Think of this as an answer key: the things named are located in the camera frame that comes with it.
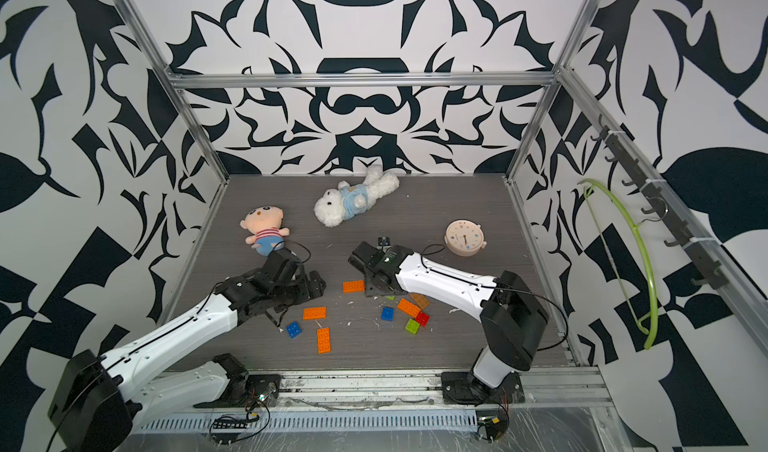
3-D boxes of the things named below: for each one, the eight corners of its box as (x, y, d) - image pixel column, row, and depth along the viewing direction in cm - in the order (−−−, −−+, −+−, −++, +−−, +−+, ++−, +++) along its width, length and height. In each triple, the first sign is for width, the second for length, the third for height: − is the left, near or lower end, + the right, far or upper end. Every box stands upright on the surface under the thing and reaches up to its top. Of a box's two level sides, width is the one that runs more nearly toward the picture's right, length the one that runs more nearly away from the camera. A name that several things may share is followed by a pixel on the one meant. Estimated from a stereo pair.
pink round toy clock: (446, 256, 99) (448, 251, 97) (441, 223, 108) (443, 218, 106) (487, 256, 99) (490, 251, 97) (479, 223, 108) (481, 218, 106)
